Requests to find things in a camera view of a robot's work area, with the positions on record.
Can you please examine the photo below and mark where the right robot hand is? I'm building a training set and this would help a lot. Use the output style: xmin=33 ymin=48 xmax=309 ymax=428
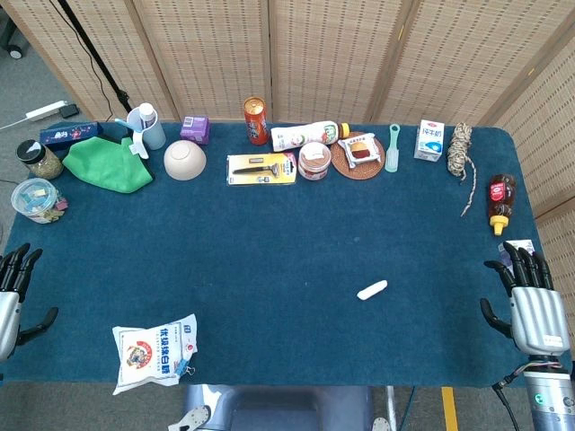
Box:
xmin=479 ymin=240 xmax=571 ymax=358

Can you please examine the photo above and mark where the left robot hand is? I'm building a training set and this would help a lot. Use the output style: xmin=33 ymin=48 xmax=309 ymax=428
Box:
xmin=0 ymin=242 xmax=60 ymax=363

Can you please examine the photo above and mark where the small white object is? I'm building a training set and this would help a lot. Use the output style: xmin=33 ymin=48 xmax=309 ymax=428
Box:
xmin=357 ymin=278 xmax=389 ymax=301

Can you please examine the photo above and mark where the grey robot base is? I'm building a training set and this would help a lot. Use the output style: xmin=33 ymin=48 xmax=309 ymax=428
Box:
xmin=182 ymin=384 xmax=375 ymax=431

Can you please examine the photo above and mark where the small purple white packet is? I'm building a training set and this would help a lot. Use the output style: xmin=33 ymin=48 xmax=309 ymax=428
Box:
xmin=497 ymin=239 xmax=537 ymax=270

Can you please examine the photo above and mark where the clear tub of clips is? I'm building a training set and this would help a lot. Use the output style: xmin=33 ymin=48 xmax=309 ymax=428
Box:
xmin=10 ymin=177 xmax=69 ymax=225

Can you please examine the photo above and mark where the brown syrup squeeze bottle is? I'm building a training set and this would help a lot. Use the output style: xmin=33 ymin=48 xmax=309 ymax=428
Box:
xmin=487 ymin=173 xmax=518 ymax=237

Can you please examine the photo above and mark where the white sugar bag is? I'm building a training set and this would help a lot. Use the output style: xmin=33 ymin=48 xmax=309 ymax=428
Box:
xmin=111 ymin=313 xmax=199 ymax=397

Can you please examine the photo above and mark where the glass jar black lid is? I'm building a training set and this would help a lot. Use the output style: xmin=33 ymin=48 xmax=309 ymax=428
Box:
xmin=16 ymin=138 xmax=65 ymax=181

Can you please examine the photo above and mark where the green microfibre cloth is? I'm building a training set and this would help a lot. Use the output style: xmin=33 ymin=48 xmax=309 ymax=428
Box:
xmin=61 ymin=136 xmax=155 ymax=195

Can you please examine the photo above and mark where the bundle of twine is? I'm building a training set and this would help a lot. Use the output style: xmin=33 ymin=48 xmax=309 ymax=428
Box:
xmin=446 ymin=122 xmax=478 ymax=218

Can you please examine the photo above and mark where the blue binder clip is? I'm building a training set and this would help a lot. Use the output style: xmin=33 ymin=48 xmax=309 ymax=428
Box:
xmin=172 ymin=353 xmax=197 ymax=378

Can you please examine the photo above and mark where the dark blue printed box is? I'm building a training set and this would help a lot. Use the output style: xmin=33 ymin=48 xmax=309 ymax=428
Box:
xmin=39 ymin=121 xmax=100 ymax=152

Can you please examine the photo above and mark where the white blue milk carton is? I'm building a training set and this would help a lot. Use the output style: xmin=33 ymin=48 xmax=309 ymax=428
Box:
xmin=412 ymin=119 xmax=447 ymax=163

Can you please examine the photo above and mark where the white power strip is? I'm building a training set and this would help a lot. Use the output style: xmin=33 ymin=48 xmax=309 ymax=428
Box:
xmin=24 ymin=100 xmax=69 ymax=123

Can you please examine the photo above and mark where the green scrubbing brush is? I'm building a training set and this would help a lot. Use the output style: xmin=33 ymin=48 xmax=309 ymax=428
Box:
xmin=384 ymin=123 xmax=402 ymax=174

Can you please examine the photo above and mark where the light blue cup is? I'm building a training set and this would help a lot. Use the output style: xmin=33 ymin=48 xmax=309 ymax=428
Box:
xmin=126 ymin=107 xmax=168 ymax=152

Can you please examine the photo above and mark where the beige upturned bowl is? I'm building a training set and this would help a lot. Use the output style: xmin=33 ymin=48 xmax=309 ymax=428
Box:
xmin=163 ymin=139 xmax=208 ymax=182

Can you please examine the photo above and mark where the round woven coaster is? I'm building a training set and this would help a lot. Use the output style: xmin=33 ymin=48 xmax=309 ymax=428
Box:
xmin=330 ymin=130 xmax=386 ymax=181

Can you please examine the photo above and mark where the white toothpaste tube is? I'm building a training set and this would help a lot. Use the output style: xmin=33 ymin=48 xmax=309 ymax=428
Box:
xmin=137 ymin=102 xmax=156 ymax=132

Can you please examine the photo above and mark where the white snack packet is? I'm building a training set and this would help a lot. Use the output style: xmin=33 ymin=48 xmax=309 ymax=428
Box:
xmin=337 ymin=133 xmax=384 ymax=171

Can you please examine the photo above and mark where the small purple box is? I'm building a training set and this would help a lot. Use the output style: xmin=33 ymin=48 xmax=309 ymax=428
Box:
xmin=179 ymin=115 xmax=211 ymax=146

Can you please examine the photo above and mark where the black tripod stand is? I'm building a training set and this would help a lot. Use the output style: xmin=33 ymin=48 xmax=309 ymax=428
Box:
xmin=57 ymin=0 xmax=134 ymax=114

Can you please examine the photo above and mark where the blue felt tablecloth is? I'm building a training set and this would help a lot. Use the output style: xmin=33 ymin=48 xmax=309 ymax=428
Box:
xmin=0 ymin=119 xmax=575 ymax=388

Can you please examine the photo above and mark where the clear jar red label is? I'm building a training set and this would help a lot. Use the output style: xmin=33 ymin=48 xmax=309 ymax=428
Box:
xmin=297 ymin=141 xmax=333 ymax=181

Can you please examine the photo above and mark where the razor in yellow pack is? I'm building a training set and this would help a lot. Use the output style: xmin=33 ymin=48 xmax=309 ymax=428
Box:
xmin=226 ymin=151 xmax=299 ymax=188

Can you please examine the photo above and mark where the white drink bottle yellow cap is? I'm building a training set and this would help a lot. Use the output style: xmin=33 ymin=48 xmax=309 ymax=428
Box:
xmin=270 ymin=119 xmax=352 ymax=153

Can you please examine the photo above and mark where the orange drink can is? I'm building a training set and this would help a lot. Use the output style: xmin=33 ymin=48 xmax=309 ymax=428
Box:
xmin=243 ymin=96 xmax=271 ymax=147

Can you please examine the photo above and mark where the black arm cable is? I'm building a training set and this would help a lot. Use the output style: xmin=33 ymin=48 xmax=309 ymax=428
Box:
xmin=491 ymin=378 xmax=535 ymax=431

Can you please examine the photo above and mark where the white plastic handle tool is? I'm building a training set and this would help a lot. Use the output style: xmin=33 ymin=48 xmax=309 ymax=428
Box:
xmin=128 ymin=129 xmax=151 ymax=161

